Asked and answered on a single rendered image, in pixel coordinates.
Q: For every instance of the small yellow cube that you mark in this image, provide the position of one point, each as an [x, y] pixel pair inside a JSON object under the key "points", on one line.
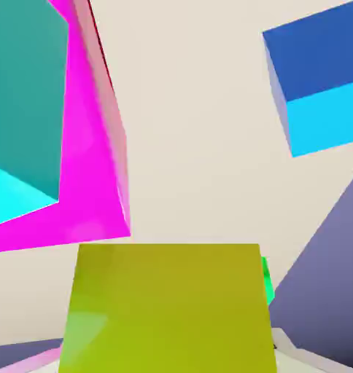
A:
{"points": [[167, 309]]}

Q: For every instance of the small green cube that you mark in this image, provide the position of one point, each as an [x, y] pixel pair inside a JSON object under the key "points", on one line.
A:
{"points": [[268, 285]]}

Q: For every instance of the small cyan cube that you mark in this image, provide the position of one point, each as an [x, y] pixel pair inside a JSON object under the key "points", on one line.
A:
{"points": [[24, 102]]}

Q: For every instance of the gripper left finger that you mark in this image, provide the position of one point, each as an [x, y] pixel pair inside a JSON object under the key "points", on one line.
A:
{"points": [[42, 361]]}

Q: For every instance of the large magenta box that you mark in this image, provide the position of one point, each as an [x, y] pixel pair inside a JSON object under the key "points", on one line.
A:
{"points": [[86, 180]]}

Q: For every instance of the small blue cube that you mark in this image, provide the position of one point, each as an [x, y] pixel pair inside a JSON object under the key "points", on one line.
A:
{"points": [[322, 87]]}

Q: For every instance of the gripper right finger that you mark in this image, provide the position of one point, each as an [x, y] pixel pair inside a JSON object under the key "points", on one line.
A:
{"points": [[284, 358]]}

